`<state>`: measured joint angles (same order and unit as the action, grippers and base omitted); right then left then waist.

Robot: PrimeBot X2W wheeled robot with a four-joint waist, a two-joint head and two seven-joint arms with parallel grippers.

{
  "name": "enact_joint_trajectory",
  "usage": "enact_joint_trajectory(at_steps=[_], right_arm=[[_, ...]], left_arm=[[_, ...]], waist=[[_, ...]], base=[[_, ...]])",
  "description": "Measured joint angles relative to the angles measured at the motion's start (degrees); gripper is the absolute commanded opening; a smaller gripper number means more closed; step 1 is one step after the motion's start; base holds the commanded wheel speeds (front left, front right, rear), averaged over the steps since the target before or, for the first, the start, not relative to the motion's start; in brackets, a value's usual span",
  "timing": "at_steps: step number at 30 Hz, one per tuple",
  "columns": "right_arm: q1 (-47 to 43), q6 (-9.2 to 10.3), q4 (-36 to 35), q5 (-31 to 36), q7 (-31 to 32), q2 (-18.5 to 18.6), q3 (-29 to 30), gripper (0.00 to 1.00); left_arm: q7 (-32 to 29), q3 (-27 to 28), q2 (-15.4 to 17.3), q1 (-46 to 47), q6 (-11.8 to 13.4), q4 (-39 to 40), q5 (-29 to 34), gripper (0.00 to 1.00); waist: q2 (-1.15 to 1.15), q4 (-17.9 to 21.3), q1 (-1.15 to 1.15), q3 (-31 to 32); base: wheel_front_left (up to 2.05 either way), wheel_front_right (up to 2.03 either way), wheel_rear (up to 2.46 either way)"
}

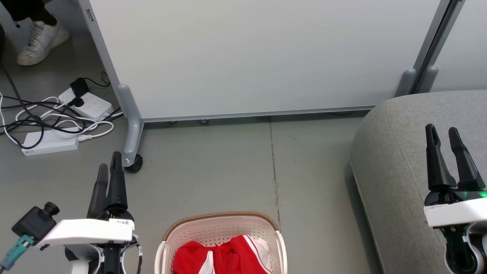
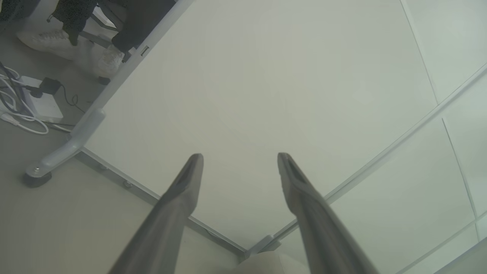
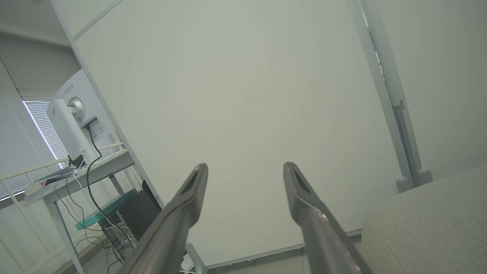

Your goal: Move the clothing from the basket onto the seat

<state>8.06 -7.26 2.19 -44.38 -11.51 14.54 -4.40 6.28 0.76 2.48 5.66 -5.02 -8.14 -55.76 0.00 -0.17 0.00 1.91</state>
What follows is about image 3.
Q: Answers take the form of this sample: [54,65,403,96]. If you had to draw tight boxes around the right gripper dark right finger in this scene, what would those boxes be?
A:
[283,162,374,274]

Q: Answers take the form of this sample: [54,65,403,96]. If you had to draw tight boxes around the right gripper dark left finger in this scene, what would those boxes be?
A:
[118,164,209,274]

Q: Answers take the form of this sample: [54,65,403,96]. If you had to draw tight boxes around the grey fabric sofa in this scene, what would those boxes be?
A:
[360,164,487,274]

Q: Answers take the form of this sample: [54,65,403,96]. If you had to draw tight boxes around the black computer tower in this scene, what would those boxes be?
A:
[118,180,164,241]

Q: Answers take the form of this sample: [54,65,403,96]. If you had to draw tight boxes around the teal glass shelf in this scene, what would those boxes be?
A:
[75,188,137,231]

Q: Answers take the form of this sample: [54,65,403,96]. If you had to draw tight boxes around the white desk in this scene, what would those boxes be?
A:
[23,148,136,274]

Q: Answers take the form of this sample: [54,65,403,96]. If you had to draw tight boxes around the white partition panel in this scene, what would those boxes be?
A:
[49,0,415,271]

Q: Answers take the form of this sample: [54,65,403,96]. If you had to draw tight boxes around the white MSI monitor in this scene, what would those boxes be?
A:
[47,68,116,165]

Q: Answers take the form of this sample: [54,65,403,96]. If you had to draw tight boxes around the grey window blinds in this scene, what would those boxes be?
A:
[0,32,122,200]

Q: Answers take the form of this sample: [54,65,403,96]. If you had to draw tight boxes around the black monitor cable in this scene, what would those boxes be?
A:
[84,125,130,263]

